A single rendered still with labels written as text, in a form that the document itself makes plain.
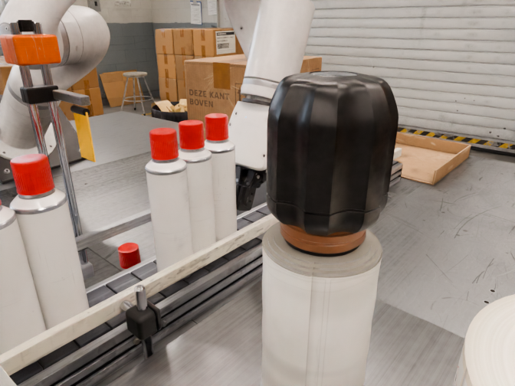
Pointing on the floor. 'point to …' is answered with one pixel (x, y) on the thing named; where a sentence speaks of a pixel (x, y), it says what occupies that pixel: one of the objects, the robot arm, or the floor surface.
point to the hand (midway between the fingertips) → (244, 197)
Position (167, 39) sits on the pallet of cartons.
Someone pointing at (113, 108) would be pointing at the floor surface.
